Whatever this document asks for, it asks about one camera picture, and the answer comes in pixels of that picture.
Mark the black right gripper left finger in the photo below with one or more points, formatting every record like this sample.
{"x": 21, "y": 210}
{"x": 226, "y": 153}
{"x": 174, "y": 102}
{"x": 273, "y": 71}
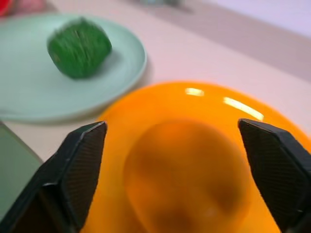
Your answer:
{"x": 73, "y": 170}

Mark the red plate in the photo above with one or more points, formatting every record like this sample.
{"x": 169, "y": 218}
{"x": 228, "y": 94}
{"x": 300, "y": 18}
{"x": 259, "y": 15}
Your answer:
{"x": 4, "y": 6}

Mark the orange plastic bowl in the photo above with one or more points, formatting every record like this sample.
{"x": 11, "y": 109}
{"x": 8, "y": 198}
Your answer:
{"x": 194, "y": 106}

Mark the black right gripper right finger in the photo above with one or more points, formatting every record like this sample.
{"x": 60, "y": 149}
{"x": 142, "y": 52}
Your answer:
{"x": 279, "y": 170}

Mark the pink item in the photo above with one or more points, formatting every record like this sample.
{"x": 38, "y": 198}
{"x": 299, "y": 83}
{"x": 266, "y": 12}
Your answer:
{"x": 30, "y": 5}

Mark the pale green plate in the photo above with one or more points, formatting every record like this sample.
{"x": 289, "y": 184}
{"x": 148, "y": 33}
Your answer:
{"x": 29, "y": 85}

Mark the green twine ball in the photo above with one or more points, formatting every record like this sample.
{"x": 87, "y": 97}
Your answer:
{"x": 79, "y": 48}

